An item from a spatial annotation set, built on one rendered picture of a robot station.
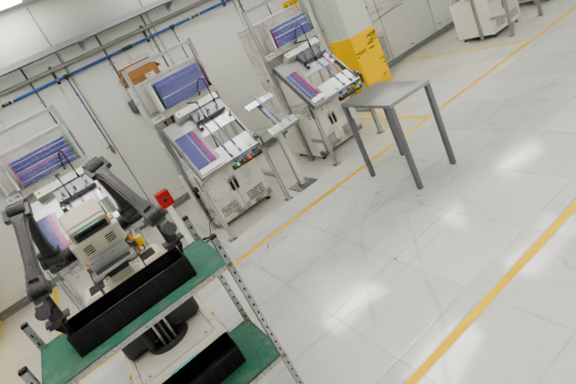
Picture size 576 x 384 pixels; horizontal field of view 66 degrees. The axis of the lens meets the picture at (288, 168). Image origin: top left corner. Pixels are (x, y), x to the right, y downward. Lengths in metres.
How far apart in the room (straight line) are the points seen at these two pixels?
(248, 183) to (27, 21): 3.13
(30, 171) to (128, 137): 1.88
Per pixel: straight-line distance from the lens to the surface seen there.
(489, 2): 7.51
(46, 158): 4.48
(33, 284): 2.13
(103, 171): 2.24
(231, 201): 4.77
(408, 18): 8.58
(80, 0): 6.15
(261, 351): 2.52
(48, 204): 4.51
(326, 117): 5.27
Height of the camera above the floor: 1.89
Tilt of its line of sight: 20 degrees down
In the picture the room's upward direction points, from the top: 26 degrees counter-clockwise
